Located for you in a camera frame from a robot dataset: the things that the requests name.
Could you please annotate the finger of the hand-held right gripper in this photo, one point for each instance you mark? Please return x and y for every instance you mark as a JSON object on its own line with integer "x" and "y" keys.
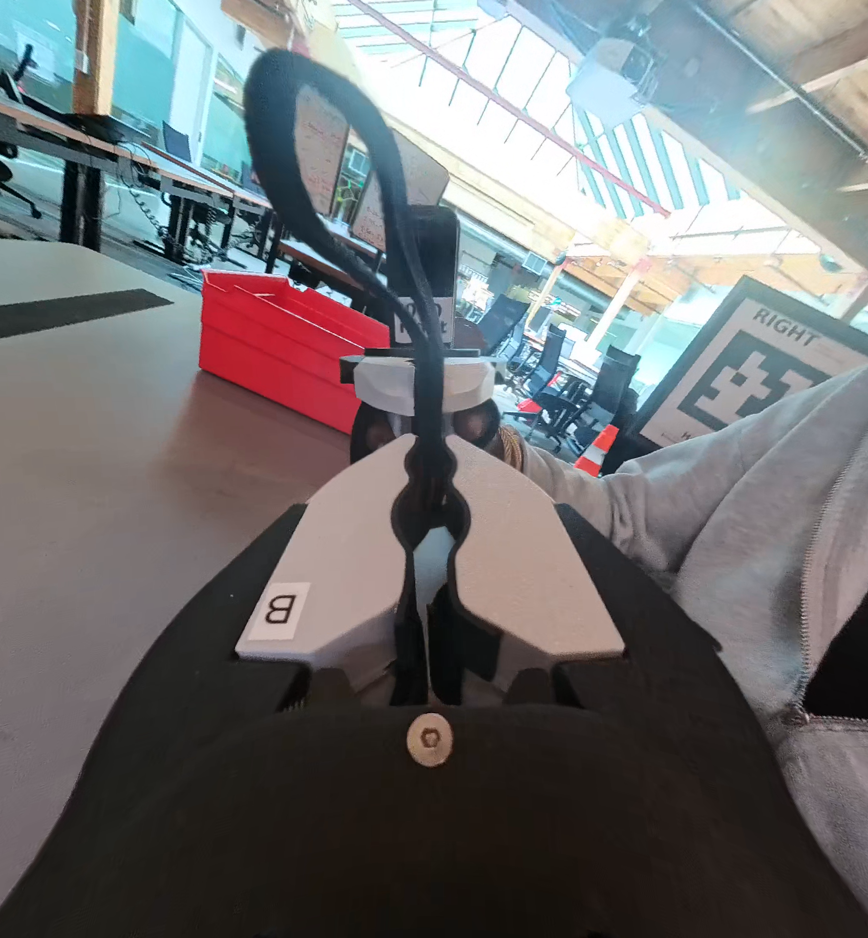
{"x": 382, "y": 385}
{"x": 467, "y": 381}

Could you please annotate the whiteboard on stand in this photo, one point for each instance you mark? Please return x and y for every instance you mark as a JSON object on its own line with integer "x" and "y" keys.
{"x": 426, "y": 172}
{"x": 324, "y": 154}

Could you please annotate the white ceiling projector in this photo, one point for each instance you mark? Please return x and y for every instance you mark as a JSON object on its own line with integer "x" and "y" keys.
{"x": 606, "y": 84}

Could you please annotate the grey desk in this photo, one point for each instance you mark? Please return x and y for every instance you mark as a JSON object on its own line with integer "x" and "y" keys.
{"x": 75, "y": 513}

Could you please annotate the red plastic bin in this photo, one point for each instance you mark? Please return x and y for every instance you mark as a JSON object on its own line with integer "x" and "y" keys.
{"x": 272, "y": 352}

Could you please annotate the framed black white marker poster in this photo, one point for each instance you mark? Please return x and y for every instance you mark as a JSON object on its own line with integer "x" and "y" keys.
{"x": 734, "y": 366}

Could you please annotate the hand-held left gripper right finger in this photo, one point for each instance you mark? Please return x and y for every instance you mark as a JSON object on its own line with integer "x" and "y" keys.
{"x": 529, "y": 564}

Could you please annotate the person's right hand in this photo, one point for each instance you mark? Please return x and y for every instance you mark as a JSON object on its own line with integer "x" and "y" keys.
{"x": 472, "y": 423}

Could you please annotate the wooden office desk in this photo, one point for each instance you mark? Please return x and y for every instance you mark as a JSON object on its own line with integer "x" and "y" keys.
{"x": 82, "y": 205}

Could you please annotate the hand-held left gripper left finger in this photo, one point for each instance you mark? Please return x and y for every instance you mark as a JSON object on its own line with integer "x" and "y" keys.
{"x": 331, "y": 564}

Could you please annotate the long black tape strip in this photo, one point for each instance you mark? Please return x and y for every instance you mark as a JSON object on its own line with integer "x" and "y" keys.
{"x": 53, "y": 315}

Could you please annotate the orange traffic cone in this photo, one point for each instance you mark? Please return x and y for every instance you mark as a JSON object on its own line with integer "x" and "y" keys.
{"x": 596, "y": 458}

